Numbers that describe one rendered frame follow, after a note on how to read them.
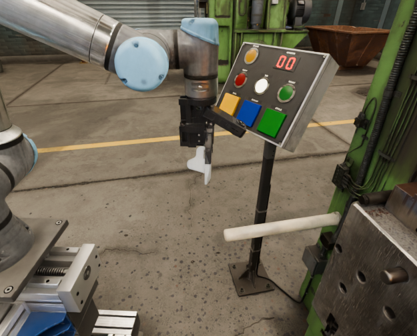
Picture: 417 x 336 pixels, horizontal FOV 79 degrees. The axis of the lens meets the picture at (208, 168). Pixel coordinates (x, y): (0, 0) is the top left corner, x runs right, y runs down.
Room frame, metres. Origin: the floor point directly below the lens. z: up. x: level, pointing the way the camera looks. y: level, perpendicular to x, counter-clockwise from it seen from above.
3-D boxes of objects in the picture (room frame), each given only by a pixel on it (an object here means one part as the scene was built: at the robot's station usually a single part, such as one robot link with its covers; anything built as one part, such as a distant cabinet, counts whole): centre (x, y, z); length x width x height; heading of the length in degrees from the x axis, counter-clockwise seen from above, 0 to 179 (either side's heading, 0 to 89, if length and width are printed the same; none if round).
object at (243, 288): (0.88, -0.24, 0.05); 0.22 x 0.22 x 0.09; 11
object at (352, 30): (6.94, -3.35, 0.43); 1.89 x 1.20 x 0.85; 12
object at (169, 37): (0.55, 0.11, 1.23); 0.11 x 0.11 x 0.08; 5
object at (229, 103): (0.89, -0.08, 1.01); 0.07 x 0.05 x 0.07; 36
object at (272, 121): (0.73, -0.20, 1.01); 0.07 x 0.05 x 0.07; 36
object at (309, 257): (0.72, -0.47, 0.36); 0.09 x 0.07 x 0.12; 11
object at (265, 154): (0.88, -0.24, 0.54); 0.04 x 0.04 x 1.08; 11
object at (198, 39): (0.58, 0.02, 1.23); 0.09 x 0.08 x 0.11; 95
